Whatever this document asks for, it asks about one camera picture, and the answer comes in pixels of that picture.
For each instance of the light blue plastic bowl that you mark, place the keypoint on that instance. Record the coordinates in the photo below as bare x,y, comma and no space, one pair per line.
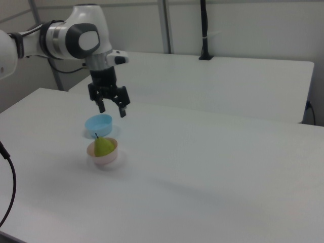
100,126

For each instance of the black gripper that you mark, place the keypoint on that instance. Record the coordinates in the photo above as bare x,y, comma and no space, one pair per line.
104,78

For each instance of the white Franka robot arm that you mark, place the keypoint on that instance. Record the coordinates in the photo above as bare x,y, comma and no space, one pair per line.
86,40

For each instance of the green pear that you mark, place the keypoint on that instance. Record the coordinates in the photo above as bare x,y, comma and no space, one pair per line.
102,148

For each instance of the pink plastic bowl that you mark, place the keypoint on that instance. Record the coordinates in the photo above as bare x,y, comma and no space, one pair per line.
106,160

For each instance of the black pole with clamp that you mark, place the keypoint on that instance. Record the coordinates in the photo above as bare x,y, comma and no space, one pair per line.
204,30

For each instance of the white side table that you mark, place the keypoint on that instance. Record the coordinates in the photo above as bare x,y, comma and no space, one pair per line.
215,86

